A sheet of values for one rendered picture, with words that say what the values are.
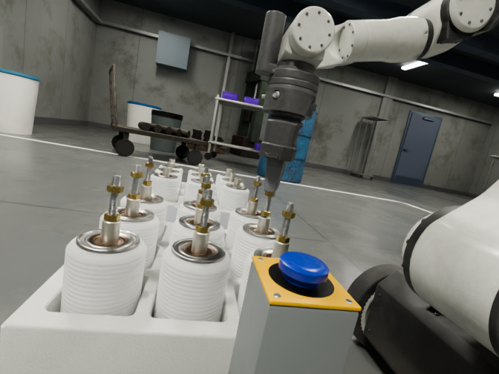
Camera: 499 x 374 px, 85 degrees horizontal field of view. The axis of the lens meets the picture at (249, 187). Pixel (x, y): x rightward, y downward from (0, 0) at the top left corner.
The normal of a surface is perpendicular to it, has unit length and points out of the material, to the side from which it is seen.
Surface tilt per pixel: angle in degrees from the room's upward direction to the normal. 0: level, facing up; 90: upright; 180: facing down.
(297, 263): 0
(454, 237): 56
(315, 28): 90
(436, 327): 46
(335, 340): 90
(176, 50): 90
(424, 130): 90
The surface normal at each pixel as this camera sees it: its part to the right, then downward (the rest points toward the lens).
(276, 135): -0.22, 0.12
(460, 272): -0.94, -0.26
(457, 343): -0.56, -0.79
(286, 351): 0.17, 0.20
